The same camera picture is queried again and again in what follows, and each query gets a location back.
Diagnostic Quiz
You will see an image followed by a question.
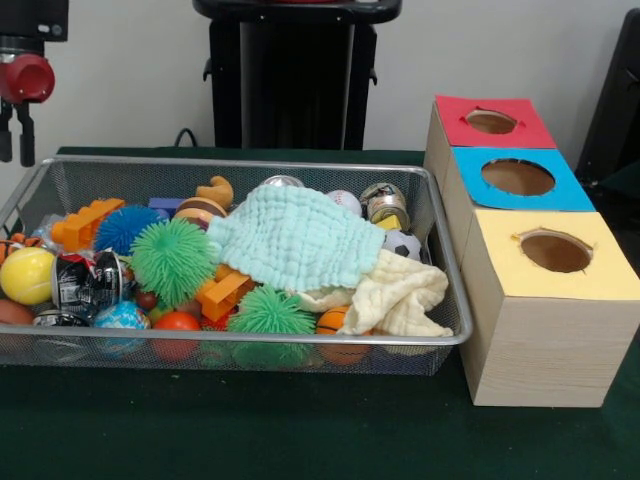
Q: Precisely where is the dark green tablecloth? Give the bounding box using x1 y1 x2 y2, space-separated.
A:
0 145 640 480
597 159 640 202

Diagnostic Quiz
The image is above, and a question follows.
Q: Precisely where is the white toy baseball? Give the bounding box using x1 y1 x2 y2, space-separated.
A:
325 189 364 219

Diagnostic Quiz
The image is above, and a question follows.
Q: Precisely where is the black cable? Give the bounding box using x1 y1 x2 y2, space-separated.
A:
172 127 211 148

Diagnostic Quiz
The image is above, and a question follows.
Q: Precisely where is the yellow ball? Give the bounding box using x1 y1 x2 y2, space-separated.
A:
0 246 56 306

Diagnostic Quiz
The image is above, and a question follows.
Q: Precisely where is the silver mesh bin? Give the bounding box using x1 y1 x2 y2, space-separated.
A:
0 154 475 377

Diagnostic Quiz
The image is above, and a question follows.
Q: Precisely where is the mint green cloth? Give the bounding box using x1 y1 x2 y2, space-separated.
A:
205 184 387 294

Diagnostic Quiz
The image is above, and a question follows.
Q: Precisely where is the blue spiky rubber ball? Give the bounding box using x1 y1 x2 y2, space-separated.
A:
93 204 169 256

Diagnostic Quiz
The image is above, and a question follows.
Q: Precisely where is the orange toy building block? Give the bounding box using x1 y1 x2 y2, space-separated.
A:
194 264 259 322
50 197 126 253

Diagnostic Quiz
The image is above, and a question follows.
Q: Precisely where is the black and white soccer ball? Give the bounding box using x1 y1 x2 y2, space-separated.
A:
382 229 424 262

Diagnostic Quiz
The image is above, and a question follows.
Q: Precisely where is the wooden box with three holes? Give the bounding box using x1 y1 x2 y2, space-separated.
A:
423 94 640 409

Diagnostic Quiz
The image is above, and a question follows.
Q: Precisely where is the green spiky rubber ball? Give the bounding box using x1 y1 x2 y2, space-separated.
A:
227 284 304 335
129 217 219 307

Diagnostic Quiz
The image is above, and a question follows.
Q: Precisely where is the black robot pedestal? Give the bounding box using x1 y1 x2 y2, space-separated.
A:
192 0 404 151

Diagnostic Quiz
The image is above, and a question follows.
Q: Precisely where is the cream cloth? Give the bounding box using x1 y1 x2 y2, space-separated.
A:
294 249 455 339

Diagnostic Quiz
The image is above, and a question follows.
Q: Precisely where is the crushed black can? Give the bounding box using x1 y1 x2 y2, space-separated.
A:
49 249 134 321

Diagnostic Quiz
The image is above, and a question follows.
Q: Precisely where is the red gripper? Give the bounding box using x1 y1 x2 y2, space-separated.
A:
0 52 56 168

